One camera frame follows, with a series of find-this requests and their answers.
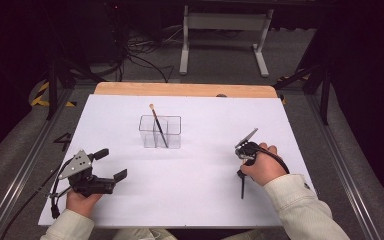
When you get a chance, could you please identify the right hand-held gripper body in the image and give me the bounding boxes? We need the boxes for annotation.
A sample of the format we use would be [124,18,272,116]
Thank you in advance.
[234,127,262,167]

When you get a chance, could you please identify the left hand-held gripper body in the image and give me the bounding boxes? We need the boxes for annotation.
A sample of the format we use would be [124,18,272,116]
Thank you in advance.
[57,149,117,198]

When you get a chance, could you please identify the black brush fluffy tan head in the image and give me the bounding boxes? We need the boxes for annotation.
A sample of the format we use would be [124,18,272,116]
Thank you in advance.
[148,103,170,149]

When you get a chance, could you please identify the clear plastic organizer box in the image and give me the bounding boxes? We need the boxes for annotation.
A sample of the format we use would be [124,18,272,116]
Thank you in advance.
[138,114,183,150]

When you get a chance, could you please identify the person's right hand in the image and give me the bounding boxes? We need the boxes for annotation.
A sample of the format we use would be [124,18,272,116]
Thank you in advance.
[239,142,288,187]

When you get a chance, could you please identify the person's left hand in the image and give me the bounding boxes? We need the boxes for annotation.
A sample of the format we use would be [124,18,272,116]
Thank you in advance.
[65,190,104,219]

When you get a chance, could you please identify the white table sheet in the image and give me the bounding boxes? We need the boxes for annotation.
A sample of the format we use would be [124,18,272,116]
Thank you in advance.
[38,93,318,229]

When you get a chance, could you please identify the person's beige clothing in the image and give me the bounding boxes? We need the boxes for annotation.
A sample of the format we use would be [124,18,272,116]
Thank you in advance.
[111,227,261,240]

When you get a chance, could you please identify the black tripod stand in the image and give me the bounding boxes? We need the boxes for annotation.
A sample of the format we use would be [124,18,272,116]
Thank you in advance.
[44,56,98,121]
[273,63,332,126]

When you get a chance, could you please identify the yellow black hazard tape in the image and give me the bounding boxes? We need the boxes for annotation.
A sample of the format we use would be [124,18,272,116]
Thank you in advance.
[276,73,312,84]
[29,81,78,108]

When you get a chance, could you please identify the white metal stand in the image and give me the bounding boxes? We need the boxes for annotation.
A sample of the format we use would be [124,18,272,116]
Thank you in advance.
[179,4,275,78]

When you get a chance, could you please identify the left hand-held gripper black cable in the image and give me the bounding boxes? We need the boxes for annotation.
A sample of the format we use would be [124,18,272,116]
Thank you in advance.
[0,158,74,240]

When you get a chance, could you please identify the aluminium frame rail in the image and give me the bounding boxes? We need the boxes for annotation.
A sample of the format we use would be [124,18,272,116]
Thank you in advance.
[0,88,76,240]
[305,93,383,240]

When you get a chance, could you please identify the black floor cable loop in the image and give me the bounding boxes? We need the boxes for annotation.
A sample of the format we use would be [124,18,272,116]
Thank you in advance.
[126,53,176,84]

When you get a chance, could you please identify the tangle of floor cables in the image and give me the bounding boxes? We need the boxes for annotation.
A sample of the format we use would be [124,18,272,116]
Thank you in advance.
[126,25,185,55]

